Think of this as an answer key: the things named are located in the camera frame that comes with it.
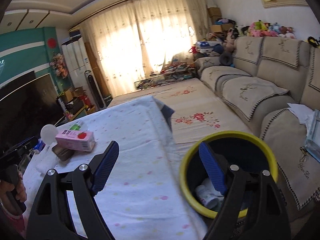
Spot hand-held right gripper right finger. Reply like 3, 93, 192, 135
199, 141, 292, 240

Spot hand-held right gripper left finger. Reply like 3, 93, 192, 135
26, 140, 120, 240

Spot white bottle brown label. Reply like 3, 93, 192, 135
195, 184, 220, 209

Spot black bin yellow rim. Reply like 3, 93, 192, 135
179, 131, 278, 218

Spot pink milk carton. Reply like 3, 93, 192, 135
55, 130, 96, 152

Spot white paper bowl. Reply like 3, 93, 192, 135
41, 124, 57, 145

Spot grey metal tin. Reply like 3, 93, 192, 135
52, 142, 75, 161

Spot green and white bottle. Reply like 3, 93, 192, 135
69, 121, 85, 132

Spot person's left hand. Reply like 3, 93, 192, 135
0, 176, 27, 204

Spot white dotted tablecloth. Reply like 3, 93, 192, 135
24, 95, 208, 240

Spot blue tissue pack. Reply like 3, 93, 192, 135
35, 140, 47, 153

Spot large flat television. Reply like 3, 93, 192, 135
0, 73, 63, 153

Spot beige floral mattress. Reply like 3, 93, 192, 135
107, 77, 253, 145

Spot pile of boxes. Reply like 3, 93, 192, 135
56, 86, 95, 120

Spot black and white tower fan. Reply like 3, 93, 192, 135
84, 70, 105, 109

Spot small black television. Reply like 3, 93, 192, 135
0, 70, 37, 88

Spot beige sofa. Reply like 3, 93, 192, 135
194, 36, 320, 228

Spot white paper sheets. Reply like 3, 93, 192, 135
287, 102, 314, 125

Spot clear plastic packet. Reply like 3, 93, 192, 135
304, 110, 320, 163

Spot hanging flower decoration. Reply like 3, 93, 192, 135
50, 53, 68, 78

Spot grey neck pillow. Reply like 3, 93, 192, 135
219, 51, 234, 67

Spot blue star-print bag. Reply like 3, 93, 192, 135
196, 41, 218, 55

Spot stacked flat boxes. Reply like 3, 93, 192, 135
69, 26, 83, 39

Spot cream embroidered curtains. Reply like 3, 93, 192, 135
81, 0, 213, 98

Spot row of plush toys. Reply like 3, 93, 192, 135
225, 20, 307, 48

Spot stack of cardboard boxes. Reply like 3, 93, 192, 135
207, 7, 234, 34

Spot black yellow plush toy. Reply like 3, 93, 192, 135
307, 36, 320, 48

